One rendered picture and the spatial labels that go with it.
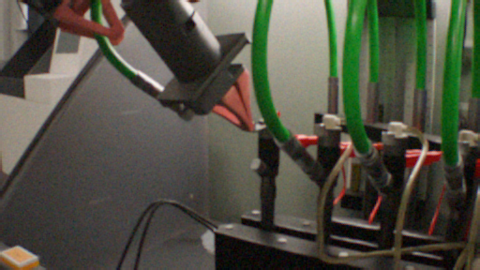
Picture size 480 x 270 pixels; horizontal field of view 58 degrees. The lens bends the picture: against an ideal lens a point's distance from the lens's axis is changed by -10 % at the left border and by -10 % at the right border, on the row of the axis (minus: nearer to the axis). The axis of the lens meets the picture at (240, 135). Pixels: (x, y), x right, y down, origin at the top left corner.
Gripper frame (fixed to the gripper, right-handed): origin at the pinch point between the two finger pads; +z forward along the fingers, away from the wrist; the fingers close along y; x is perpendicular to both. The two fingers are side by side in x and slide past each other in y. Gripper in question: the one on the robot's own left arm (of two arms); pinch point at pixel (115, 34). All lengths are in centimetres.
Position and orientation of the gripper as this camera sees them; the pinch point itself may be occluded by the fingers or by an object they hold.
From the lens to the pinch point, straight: 56.1
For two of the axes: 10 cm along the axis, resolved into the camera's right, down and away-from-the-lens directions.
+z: 7.5, 6.3, 1.9
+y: -2.7, 0.3, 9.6
